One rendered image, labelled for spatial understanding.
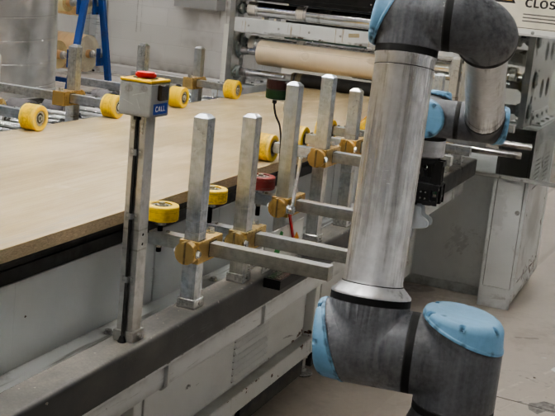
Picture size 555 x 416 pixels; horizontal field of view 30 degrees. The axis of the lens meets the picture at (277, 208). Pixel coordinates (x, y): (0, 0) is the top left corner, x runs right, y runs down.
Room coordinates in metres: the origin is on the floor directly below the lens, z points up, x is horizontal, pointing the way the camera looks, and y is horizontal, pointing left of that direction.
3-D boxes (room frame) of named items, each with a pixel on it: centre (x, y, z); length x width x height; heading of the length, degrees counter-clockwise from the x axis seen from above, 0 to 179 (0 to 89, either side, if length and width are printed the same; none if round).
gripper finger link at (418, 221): (2.54, -0.35, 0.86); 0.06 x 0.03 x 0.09; 68
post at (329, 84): (2.89, -0.11, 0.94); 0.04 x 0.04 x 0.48; 68
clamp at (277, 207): (2.68, -0.02, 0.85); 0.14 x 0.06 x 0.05; 158
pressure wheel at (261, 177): (2.72, 0.05, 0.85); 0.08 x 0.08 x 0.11
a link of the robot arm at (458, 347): (1.79, -0.35, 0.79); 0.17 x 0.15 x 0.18; 77
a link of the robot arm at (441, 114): (2.44, -0.34, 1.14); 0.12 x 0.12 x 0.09; 77
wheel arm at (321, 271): (2.19, 0.08, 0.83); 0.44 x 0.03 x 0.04; 68
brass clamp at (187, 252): (2.21, 0.16, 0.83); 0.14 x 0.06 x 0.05; 158
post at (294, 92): (2.65, -0.01, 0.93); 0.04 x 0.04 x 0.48; 68
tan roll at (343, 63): (5.04, -0.39, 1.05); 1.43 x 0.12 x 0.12; 68
